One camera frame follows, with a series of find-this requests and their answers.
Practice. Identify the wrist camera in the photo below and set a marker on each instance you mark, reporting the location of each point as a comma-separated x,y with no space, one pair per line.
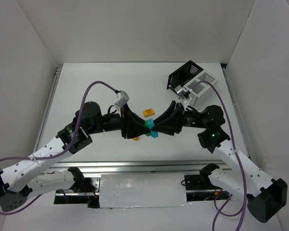
182,92
121,99

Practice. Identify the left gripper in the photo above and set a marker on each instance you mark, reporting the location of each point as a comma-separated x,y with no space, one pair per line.
124,123

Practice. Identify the aluminium rail frame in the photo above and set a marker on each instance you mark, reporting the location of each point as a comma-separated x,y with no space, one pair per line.
145,84

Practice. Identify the black slatted container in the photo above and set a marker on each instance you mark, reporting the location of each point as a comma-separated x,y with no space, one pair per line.
183,75

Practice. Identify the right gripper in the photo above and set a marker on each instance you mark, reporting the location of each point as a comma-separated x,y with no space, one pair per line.
179,119

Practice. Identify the green lego brick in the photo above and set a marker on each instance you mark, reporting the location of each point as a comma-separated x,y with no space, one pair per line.
146,123

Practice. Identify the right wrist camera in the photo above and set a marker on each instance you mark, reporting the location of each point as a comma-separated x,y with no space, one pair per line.
182,92

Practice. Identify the teal lego brick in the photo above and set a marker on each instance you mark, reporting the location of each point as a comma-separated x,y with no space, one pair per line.
152,133

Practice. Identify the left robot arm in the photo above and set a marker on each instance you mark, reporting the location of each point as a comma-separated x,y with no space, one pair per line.
25,179

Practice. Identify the white slatted container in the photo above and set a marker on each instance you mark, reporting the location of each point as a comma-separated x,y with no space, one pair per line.
198,93

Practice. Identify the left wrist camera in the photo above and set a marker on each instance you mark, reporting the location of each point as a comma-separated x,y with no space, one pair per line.
121,99

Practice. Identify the yellow curved lego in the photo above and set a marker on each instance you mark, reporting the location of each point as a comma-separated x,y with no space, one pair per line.
148,112

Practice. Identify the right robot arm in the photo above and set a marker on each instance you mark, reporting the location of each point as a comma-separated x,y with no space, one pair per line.
263,195

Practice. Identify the white foil cover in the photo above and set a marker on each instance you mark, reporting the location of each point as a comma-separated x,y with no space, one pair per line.
142,190

